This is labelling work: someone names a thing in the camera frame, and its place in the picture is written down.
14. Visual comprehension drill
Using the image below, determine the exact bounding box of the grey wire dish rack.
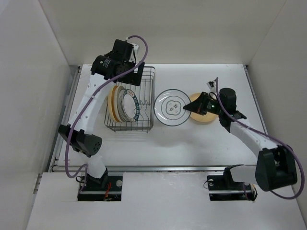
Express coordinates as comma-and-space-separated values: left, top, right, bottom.
104, 66, 155, 132

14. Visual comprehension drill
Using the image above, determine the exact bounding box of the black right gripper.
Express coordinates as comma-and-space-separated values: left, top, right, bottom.
183, 92, 224, 115

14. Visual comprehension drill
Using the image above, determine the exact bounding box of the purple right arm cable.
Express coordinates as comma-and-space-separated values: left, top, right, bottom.
214, 77, 303, 199

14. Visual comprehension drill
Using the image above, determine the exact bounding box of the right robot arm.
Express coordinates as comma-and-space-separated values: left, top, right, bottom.
183, 88, 297, 192

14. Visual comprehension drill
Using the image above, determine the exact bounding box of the cream white plate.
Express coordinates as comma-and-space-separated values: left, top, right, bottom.
114, 86, 124, 122

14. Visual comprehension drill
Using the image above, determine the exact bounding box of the yellow plate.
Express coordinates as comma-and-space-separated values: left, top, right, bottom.
107, 85, 119, 122

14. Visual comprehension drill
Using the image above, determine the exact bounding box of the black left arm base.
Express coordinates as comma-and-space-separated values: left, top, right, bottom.
76, 175, 123, 202

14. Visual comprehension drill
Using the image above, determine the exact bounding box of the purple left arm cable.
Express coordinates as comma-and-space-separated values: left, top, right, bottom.
64, 35, 149, 192

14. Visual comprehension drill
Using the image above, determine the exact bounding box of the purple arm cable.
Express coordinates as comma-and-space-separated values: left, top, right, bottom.
214, 77, 303, 199
64, 35, 149, 192

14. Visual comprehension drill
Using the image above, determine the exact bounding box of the white bowl green band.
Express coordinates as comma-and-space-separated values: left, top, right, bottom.
121, 89, 140, 122

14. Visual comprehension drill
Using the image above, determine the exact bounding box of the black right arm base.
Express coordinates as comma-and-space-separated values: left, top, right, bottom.
206, 175, 258, 202

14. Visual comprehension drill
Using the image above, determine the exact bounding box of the aluminium table rail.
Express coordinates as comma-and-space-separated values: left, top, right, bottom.
47, 64, 267, 173

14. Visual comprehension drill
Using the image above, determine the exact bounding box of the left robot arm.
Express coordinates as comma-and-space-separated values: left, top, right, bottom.
58, 35, 147, 190

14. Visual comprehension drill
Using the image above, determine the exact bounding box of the white plate green rim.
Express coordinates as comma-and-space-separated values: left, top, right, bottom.
154, 89, 191, 127

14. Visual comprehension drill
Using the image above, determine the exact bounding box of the tan plastic plate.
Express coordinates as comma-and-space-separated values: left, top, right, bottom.
189, 93, 217, 124

